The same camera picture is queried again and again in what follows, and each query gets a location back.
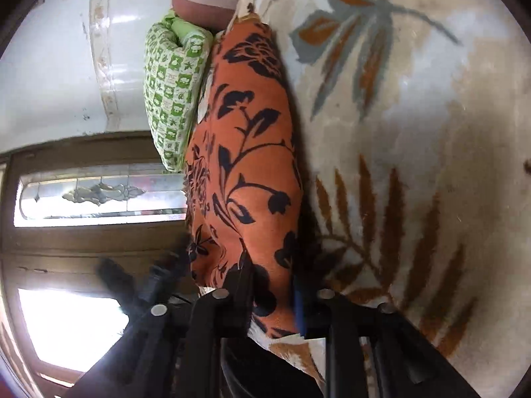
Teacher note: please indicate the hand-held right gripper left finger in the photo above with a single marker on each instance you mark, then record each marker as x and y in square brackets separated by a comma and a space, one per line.
[240, 300]

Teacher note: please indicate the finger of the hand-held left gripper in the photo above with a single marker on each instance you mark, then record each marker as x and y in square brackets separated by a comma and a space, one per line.
[118, 284]
[168, 273]

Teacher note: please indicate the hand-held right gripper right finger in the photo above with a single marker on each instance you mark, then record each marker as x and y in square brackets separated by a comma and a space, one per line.
[301, 311]

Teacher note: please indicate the orange black floral cloth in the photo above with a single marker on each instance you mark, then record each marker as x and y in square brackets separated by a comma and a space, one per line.
[253, 153]

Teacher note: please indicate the wooden framed glass window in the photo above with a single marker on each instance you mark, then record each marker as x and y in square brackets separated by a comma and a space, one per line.
[83, 240]

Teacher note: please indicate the green patterned pillow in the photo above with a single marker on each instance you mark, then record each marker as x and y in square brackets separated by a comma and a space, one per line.
[170, 91]

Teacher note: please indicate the beige leaf printed blanket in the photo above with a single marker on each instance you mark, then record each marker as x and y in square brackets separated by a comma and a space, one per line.
[415, 112]

